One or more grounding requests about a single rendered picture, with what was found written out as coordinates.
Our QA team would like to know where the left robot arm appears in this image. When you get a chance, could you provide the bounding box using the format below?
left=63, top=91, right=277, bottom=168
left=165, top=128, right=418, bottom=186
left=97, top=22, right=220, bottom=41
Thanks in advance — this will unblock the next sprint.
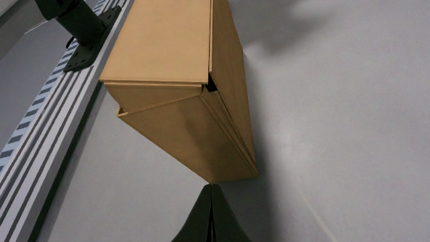
left=35, top=0, right=122, bottom=73

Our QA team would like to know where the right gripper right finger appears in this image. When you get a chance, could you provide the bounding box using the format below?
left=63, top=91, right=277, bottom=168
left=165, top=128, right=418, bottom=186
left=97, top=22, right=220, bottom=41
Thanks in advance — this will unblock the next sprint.
left=212, top=184, right=253, bottom=242

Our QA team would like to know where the brown cardboard box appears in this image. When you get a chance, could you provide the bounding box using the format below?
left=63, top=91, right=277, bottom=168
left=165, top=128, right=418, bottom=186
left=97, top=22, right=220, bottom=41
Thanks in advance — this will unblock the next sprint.
left=98, top=0, right=259, bottom=184

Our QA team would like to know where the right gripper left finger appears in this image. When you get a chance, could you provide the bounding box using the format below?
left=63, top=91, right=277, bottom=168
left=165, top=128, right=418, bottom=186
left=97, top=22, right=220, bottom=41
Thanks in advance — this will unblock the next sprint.
left=171, top=184, right=212, bottom=242

